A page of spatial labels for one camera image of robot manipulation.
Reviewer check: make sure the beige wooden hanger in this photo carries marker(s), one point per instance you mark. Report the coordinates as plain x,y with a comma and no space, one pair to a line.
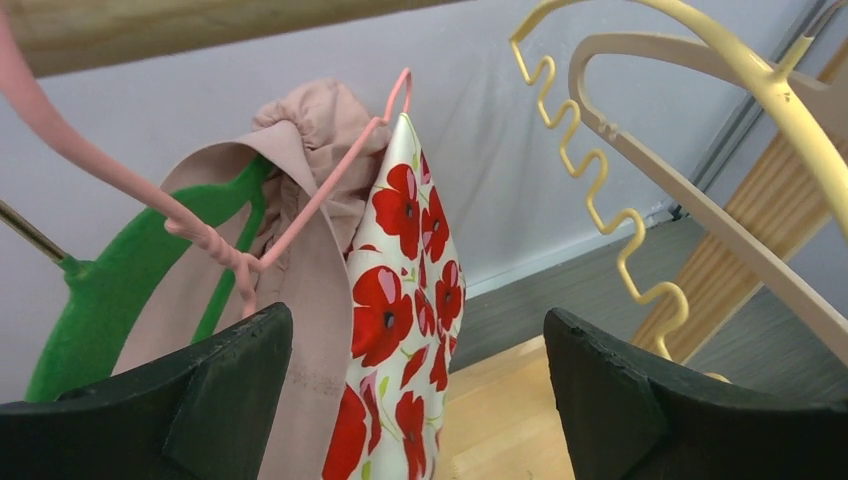
798,185

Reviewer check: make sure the yellow hanger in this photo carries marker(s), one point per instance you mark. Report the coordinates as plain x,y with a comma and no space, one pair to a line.
715,51

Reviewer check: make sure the wooden clothes rack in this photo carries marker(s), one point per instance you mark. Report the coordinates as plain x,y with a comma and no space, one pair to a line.
512,429

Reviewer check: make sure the pink dress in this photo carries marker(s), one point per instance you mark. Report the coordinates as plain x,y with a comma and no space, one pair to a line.
304,135

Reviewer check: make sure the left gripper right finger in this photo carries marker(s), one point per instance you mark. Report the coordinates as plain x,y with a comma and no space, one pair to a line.
630,414

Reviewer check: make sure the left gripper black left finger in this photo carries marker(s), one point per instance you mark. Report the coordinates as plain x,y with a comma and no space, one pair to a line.
203,412

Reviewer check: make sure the green hanger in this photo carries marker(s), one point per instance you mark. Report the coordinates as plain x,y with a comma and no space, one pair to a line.
107,295

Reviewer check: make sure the red floral garment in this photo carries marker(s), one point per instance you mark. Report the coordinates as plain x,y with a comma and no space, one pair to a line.
408,291

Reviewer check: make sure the pink hanger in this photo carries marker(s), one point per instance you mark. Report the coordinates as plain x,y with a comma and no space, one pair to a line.
27,98

